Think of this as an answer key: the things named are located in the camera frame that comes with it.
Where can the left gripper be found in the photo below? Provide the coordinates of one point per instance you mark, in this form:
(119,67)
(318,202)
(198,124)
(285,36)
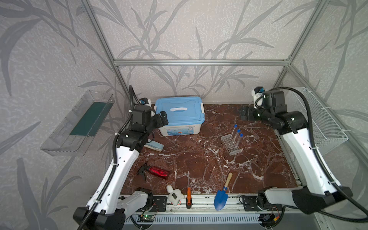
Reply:
(160,120)

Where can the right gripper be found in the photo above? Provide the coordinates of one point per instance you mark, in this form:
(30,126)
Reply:
(248,112)

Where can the white plastic bin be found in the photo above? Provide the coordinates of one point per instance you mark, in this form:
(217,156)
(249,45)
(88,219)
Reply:
(180,129)

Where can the blue capped test tube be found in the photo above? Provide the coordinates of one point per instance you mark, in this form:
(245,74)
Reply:
(238,140)
(234,132)
(236,135)

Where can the blue plastic bin lid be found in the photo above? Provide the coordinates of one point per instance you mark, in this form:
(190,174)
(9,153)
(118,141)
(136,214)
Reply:
(182,110)

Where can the clear acrylic test tube rack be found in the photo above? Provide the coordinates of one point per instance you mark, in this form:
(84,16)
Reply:
(231,146)

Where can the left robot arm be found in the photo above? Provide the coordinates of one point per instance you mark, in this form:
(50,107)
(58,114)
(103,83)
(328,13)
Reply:
(102,211)

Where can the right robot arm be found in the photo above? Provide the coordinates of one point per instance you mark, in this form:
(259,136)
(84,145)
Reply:
(322,189)

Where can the grey-blue flat tool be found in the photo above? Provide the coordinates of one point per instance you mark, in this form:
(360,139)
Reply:
(151,144)

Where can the red small object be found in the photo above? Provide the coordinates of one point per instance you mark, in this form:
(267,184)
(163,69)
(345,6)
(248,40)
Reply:
(153,170)

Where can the green circuit board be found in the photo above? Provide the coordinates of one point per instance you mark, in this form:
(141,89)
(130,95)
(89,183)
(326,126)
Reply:
(146,218)

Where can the blue garden trowel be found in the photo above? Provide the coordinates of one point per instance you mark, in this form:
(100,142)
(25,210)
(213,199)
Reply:
(221,195)

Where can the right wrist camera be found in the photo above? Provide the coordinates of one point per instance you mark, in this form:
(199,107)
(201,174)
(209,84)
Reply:
(257,94)

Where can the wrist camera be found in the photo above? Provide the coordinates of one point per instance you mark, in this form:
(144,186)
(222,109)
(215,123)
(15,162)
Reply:
(257,94)
(145,101)

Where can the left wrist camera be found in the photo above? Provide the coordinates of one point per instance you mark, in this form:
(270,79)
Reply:
(145,101)

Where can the white wire basket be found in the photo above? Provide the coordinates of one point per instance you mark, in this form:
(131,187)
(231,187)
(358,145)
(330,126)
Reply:
(328,135)

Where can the clear wall shelf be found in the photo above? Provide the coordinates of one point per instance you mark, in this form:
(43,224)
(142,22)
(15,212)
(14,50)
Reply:
(76,132)

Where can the aluminium frame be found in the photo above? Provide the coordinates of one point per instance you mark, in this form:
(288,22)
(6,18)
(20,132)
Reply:
(114,63)

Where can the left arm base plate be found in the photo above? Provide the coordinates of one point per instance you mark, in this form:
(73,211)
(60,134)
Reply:
(155,204)

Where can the orange handled screwdriver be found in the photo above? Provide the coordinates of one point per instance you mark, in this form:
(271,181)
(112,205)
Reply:
(188,197)

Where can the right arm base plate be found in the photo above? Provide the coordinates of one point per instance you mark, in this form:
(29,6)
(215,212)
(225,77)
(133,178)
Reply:
(250,203)

